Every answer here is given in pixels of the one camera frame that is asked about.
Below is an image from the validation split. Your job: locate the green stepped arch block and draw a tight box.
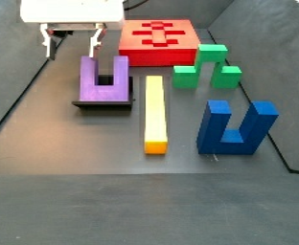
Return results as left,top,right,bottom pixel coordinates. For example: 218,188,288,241
172,44,242,89

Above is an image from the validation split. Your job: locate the purple U-shaped block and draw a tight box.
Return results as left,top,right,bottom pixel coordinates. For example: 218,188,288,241
78,56,129,102

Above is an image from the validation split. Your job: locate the long yellow bar block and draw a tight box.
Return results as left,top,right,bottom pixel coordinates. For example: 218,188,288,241
144,76,167,154

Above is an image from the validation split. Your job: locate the red slotted board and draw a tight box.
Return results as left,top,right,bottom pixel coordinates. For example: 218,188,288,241
119,19,200,67

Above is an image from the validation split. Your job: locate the black angle fixture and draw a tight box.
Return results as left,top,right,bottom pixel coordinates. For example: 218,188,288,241
73,75,133,108

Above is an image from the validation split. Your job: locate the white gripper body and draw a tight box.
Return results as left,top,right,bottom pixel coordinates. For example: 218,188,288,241
20,0,125,30

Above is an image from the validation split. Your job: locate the blue U-shaped block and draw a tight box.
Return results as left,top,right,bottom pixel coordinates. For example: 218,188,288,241
196,100,279,155

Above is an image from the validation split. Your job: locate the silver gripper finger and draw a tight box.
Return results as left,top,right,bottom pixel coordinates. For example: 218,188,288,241
40,23,56,60
89,23,107,59

